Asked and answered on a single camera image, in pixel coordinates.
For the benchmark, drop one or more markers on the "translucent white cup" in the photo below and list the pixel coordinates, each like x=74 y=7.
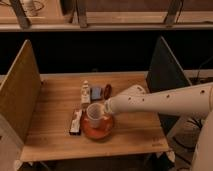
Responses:
x=95 y=113

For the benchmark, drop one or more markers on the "flat snack bar package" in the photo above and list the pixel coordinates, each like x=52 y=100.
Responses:
x=75 y=126

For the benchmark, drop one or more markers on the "right dark divider panel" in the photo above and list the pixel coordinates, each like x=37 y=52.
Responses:
x=165 y=71

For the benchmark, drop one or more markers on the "orange ceramic bowl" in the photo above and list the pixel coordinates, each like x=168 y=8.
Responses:
x=103 y=131

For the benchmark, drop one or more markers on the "blue sponge block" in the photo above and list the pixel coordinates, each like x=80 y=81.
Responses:
x=96 y=93

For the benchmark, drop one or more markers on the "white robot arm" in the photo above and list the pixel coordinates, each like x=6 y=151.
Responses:
x=195 y=100

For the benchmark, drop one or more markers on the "white small bottle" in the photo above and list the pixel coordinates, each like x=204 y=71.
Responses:
x=85 y=94

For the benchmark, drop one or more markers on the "small dark red object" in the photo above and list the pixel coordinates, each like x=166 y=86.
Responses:
x=107 y=91

